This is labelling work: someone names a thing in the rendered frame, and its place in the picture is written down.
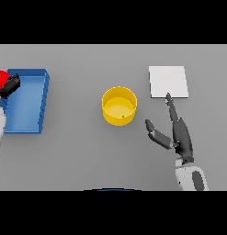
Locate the red beaker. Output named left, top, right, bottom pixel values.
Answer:
left=0, top=70, right=12, bottom=91

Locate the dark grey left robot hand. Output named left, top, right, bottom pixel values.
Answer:
left=0, top=73, right=21, bottom=106

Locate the blue tray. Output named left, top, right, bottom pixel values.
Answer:
left=0, top=68, right=51, bottom=135

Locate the yellow bowl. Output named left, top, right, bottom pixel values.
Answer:
left=101, top=86, right=138, bottom=127

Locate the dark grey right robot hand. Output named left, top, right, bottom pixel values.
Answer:
left=144, top=93, right=195, bottom=164

